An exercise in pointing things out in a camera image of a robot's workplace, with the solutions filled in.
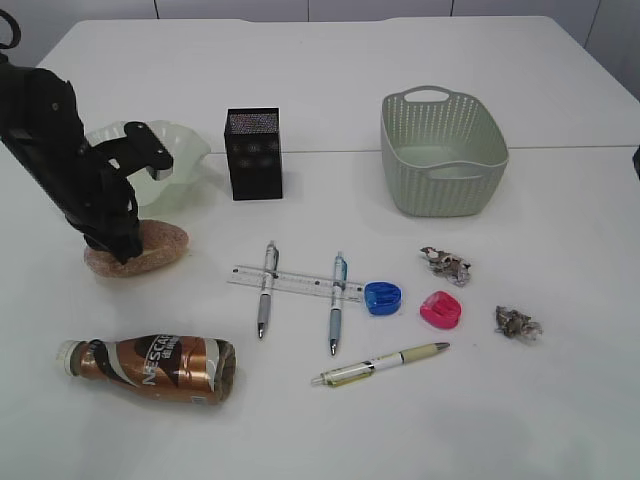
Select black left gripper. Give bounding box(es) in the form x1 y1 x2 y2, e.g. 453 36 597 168
64 146 144 264

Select bread bun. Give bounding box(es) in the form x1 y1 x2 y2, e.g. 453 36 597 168
84 219 189 278

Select brown Nescafe coffee bottle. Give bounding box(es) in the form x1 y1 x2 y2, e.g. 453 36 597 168
56 334 237 405

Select paper piece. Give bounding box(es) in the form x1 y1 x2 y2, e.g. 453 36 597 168
420 247 471 287
495 306 543 343

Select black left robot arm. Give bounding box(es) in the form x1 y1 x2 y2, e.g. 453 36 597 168
1 54 143 264

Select pale green wavy plate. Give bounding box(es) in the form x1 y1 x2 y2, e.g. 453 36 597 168
85 118 212 219

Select grey grip ballpoint pen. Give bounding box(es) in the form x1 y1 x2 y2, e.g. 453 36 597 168
257 241 279 340

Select black mesh pen holder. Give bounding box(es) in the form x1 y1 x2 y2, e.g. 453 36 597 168
224 108 283 201

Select blue grip ballpoint pen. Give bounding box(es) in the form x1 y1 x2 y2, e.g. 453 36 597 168
328 252 347 356

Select white beige ballpoint pen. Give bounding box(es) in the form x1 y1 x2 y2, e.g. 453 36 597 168
311 342 451 388

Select blue pencil sharpener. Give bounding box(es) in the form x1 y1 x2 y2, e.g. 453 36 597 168
364 281 402 316

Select pink pencil sharpener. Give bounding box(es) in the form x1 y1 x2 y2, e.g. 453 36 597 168
419 291 462 330

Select light green woven basket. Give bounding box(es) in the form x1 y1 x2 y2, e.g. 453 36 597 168
380 86 509 218

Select clear plastic ruler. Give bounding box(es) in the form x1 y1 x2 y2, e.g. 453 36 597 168
227 265 332 299

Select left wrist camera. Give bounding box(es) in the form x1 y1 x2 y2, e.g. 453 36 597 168
93 121 174 181

